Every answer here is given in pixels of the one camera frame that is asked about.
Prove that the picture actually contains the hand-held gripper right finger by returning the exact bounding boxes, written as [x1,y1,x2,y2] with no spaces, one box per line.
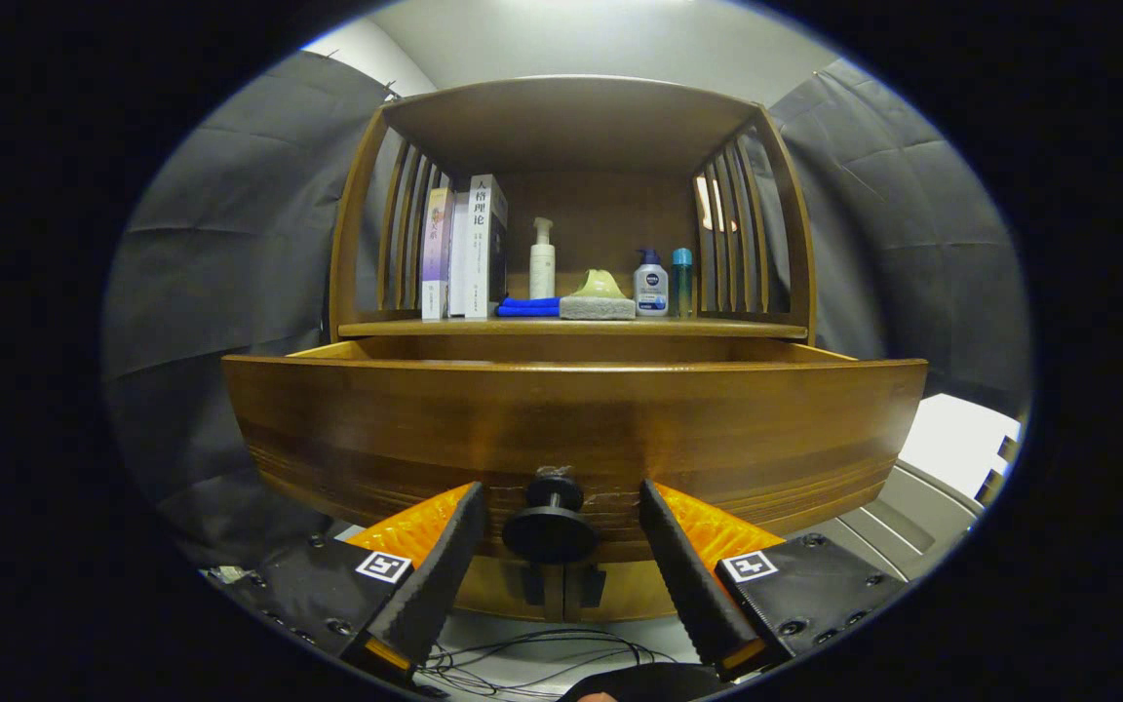
[638,478,913,683]

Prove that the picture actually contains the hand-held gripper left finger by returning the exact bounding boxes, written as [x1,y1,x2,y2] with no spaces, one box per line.
[230,481,489,683]

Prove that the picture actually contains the green-handled grey scrub brush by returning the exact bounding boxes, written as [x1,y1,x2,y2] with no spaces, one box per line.
[559,268,638,322]

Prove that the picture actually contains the wooden cabinet door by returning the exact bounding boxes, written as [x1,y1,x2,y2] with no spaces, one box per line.
[561,561,681,625]
[454,556,558,622]

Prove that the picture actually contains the wooden countertop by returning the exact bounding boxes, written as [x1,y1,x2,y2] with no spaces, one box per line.
[337,314,809,340]

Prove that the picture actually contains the brown wooden cabinet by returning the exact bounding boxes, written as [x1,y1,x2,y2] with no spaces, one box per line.
[328,75,819,625]

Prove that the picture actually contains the person's dark clothing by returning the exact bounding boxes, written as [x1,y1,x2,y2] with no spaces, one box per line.
[557,661,718,702]

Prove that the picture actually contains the grey ridged panel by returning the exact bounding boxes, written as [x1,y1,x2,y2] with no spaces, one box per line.
[805,458,987,586]

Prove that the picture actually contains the white bottle with blue cap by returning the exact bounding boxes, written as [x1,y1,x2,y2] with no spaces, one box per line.
[633,249,670,318]

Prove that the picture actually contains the white table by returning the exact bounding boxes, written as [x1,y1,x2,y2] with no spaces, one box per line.
[898,393,1023,503]

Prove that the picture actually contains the teal bottle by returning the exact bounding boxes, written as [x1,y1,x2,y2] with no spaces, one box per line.
[671,248,694,318]

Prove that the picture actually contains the thin white book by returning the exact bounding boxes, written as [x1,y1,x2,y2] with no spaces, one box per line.
[448,191,473,318]

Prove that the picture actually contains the thick white and black book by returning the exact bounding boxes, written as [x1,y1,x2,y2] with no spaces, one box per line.
[465,174,509,320]

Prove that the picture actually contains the white pump bottle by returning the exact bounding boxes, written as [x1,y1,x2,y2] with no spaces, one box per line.
[529,216,557,300]

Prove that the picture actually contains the pink and purple book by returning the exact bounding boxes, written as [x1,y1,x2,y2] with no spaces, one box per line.
[421,187,455,321]

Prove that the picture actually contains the black floor cables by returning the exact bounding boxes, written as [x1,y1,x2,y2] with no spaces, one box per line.
[420,627,684,701]

